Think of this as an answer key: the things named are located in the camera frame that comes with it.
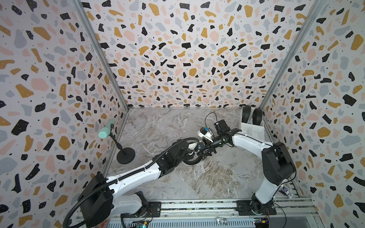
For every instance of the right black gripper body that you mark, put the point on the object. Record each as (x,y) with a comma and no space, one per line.
(219,142)

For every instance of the black belt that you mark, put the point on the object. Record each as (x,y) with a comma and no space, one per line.
(257,116)
(192,158)
(245,113)

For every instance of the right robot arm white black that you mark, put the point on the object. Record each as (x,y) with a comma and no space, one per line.
(276,162)

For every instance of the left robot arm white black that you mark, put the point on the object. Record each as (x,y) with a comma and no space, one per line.
(100,197)

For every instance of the white storage roll organizer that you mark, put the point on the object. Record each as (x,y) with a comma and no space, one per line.
(255,131)

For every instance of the green microphone on black stand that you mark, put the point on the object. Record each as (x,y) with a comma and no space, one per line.
(124,155)

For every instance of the small crumpled wrapper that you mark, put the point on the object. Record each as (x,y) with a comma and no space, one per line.
(286,191)

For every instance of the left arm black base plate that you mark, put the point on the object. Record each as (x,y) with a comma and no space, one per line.
(150,210)

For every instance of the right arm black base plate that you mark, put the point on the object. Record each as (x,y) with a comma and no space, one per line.
(255,208)

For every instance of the aluminium mounting rail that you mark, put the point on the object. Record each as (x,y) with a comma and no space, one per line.
(209,208)

